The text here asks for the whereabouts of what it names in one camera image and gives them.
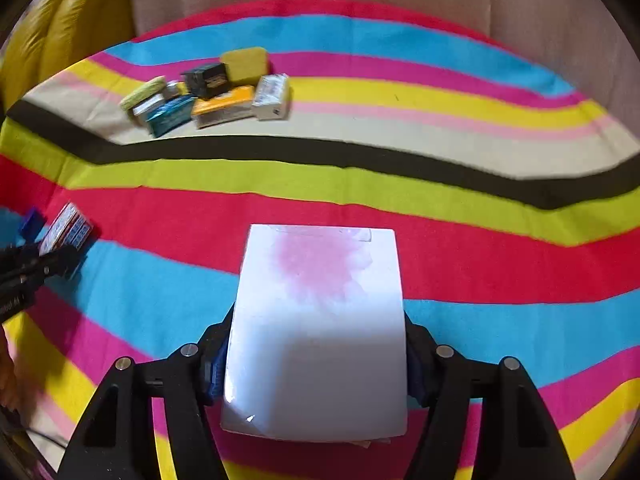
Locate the small red blue printed box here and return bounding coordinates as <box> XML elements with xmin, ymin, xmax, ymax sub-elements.
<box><xmin>39</xmin><ymin>202</ymin><xmax>94</xmax><ymax>257</ymax></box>

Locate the beige sofa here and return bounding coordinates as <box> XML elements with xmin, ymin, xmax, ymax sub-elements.
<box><xmin>125</xmin><ymin>0</ymin><xmax>640</xmax><ymax>136</ymax></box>

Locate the striped multicolour blanket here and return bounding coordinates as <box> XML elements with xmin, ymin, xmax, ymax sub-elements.
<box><xmin>0</xmin><ymin>0</ymin><xmax>640</xmax><ymax>480</ymax></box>

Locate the white tissue pack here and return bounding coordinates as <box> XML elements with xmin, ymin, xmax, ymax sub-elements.
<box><xmin>251</xmin><ymin>73</ymin><xmax>292</xmax><ymax>121</ymax></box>

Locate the teal box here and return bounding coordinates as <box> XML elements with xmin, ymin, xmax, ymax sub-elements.
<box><xmin>145</xmin><ymin>94</ymin><xmax>197</xmax><ymax>139</ymax></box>

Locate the small white box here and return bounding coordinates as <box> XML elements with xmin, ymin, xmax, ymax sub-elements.
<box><xmin>132</xmin><ymin>94</ymin><xmax>166</xmax><ymax>123</ymax></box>

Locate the yellow sponge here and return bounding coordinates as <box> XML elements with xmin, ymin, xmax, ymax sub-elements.
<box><xmin>220</xmin><ymin>46</ymin><xmax>271</xmax><ymax>86</ymax></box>

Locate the lime green round pad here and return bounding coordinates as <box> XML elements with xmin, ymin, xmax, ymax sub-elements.
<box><xmin>119</xmin><ymin>76</ymin><xmax>167</xmax><ymax>110</ymax></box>

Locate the white box pink blotch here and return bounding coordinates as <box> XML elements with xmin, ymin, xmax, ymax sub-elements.
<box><xmin>220</xmin><ymin>224</ymin><xmax>408</xmax><ymax>443</ymax></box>

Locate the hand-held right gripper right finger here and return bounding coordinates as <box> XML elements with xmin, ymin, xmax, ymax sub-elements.
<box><xmin>402</xmin><ymin>310</ymin><xmax>568</xmax><ymax>480</ymax></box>

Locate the black box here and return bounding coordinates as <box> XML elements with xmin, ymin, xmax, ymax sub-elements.
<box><xmin>181</xmin><ymin>63</ymin><xmax>230</xmax><ymax>100</ymax></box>

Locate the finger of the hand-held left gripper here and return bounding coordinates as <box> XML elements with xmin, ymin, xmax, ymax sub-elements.
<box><xmin>18</xmin><ymin>208</ymin><xmax>45</xmax><ymax>253</ymax></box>
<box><xmin>10</xmin><ymin>246</ymin><xmax>85</xmax><ymax>282</ymax></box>

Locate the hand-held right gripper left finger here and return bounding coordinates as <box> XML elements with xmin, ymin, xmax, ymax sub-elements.
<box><xmin>57</xmin><ymin>305</ymin><xmax>236</xmax><ymax>480</ymax></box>

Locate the yellow cushion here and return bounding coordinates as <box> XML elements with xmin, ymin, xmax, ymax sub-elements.
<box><xmin>0</xmin><ymin>0</ymin><xmax>136</xmax><ymax>111</ymax></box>

